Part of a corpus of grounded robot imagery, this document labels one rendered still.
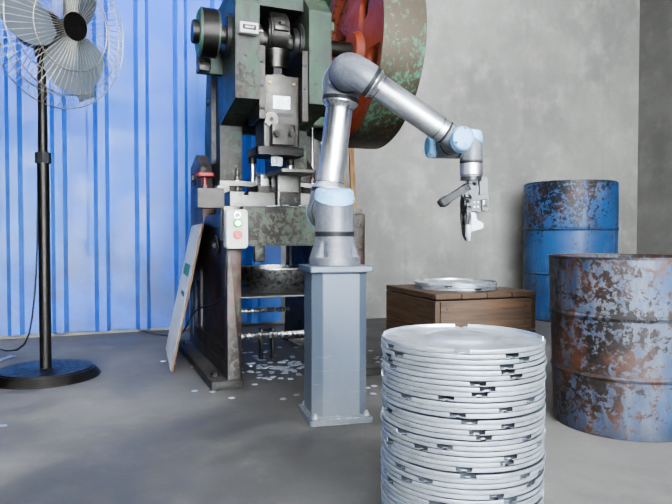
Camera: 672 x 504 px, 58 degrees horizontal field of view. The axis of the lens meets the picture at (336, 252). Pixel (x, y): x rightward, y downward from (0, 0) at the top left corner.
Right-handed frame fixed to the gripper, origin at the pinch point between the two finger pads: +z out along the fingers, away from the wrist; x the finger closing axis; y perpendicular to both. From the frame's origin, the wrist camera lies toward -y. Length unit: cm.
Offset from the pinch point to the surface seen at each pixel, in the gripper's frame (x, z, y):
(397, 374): -99, 23, -34
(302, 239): 27, 1, -55
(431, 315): -7.3, 25.2, -12.5
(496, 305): -3.0, 22.6, 9.7
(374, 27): 46, -85, -26
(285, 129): 38, -42, -62
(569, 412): -34, 49, 22
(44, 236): 27, -1, -152
